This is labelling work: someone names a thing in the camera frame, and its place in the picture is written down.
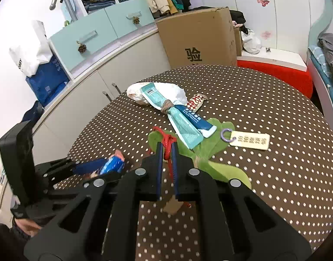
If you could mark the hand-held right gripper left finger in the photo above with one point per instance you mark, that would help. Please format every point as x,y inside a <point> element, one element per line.
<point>159,153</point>

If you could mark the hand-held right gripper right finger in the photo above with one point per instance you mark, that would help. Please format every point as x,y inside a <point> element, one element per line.
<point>175,155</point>

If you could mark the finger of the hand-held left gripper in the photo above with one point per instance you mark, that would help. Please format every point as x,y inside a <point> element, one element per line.
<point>101,180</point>
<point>57,166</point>

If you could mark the blue snack packet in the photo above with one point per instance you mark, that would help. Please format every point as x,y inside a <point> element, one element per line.
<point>109,165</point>

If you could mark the green leaf ornament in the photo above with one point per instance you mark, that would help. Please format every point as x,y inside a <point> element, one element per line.
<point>209,155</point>

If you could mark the person's left hand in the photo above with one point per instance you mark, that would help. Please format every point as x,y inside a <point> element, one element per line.
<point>28,226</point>

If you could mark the teal tube packet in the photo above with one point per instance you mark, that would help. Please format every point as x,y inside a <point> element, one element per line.
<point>184,122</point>

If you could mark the tan paper tag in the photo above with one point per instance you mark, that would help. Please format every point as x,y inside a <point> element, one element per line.
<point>171,206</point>

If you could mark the navy pouch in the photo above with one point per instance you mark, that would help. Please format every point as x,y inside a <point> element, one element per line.
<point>33,114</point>

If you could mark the red white checkered wrapper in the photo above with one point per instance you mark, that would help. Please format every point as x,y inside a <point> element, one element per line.
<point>195,102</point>

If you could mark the crumpled white plastic bag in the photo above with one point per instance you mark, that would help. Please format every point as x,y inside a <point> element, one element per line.
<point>158,91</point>

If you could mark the blue shopping bag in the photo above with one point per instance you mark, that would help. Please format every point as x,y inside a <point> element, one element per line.
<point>47,84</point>

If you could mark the round polka-dot table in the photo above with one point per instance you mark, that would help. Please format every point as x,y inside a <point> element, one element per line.
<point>264,174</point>

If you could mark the white low cabinet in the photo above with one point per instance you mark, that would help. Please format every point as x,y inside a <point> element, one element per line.
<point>101,73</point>

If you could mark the white paper bag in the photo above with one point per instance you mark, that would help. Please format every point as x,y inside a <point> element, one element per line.
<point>33,54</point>

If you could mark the pine cone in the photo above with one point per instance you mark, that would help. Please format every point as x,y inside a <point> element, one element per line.
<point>82,48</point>
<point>136,20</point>

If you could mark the large cardboard box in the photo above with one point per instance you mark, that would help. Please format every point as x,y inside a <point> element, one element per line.
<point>199,35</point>

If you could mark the wide teal drawer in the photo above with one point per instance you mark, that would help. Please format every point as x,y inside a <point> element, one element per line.
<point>82,40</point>

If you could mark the small cardboard box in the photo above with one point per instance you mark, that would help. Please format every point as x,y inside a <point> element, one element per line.
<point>238,42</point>

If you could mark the red bench with white top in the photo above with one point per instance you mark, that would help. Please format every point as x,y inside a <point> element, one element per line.
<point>277,68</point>

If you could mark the narrow teal drawer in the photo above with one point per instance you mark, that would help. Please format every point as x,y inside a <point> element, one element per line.
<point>128,16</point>

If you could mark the green plant toy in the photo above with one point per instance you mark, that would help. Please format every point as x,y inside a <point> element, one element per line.
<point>66,22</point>

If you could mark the black clothes pile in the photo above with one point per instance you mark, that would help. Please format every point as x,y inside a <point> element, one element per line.
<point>237,17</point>

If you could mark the faint pink butterfly sticker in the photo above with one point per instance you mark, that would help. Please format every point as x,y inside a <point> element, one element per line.
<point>266,34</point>

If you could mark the blue patterned bedsheet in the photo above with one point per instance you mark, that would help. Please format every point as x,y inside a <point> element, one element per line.
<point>319,59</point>

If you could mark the grey duvet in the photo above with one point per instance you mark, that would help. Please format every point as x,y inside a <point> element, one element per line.
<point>331,51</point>

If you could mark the teal bunk bed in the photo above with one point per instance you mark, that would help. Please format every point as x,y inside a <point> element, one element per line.
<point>322,27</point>

